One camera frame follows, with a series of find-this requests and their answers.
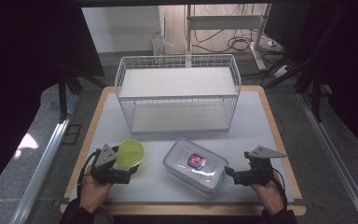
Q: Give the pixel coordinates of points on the clear rectangular food container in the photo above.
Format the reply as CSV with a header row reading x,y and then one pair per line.
x,y
195,165

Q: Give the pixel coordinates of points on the black floor grate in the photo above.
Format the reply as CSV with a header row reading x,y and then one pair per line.
x,y
72,133

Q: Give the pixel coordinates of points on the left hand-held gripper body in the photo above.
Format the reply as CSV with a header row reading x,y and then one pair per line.
x,y
105,161

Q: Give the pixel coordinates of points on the white table mat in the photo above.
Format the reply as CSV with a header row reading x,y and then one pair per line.
x,y
155,186

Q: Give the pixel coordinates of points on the person's right hand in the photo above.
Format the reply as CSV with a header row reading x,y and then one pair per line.
x,y
268,194

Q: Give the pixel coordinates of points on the dark curtain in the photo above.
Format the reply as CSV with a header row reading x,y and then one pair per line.
x,y
351,62
18,77

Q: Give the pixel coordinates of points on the green round plastic container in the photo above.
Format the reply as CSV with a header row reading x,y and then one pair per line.
x,y
130,154

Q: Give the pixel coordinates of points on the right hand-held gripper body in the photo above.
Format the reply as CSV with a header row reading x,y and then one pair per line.
x,y
256,169

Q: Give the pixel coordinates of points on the clear plastic bottle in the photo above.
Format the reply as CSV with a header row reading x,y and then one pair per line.
x,y
158,43

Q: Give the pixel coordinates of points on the white metal desk frame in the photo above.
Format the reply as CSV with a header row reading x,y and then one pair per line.
x,y
223,22

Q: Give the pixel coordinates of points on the aluminium floor rail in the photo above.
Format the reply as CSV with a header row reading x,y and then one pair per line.
x,y
338,161
40,168

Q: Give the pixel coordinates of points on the white power strip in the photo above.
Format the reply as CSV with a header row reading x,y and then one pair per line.
x,y
281,71

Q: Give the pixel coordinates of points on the black metal stand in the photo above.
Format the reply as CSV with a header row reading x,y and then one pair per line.
x,y
63,93
316,93

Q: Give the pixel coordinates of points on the person's left hand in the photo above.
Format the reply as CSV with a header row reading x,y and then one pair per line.
x,y
93,193

